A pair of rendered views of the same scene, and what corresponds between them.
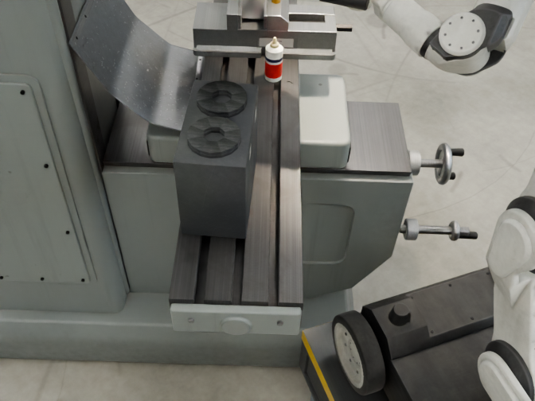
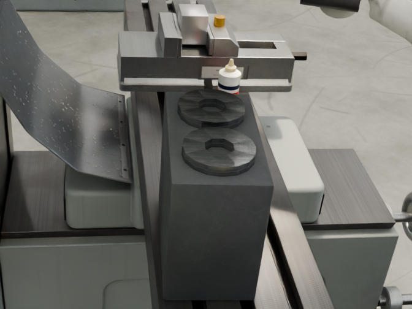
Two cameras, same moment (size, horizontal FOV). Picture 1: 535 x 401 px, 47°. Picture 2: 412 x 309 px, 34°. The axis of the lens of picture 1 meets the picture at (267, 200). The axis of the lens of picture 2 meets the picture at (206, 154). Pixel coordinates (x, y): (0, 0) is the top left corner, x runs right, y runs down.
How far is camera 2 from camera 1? 0.35 m
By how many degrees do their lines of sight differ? 17
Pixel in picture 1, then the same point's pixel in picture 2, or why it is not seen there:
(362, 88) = not seen: hidden behind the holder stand
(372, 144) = (339, 194)
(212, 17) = (141, 46)
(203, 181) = (210, 211)
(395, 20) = (401, 17)
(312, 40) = (265, 68)
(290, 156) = (277, 195)
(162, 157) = (84, 220)
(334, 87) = (286, 129)
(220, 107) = (215, 117)
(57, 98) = not seen: outside the picture
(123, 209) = (22, 301)
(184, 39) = not seen: hidden behind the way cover
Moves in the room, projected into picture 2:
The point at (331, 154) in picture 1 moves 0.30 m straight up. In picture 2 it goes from (302, 204) to (331, 63)
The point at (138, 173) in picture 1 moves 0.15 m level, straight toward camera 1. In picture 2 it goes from (49, 246) to (70, 301)
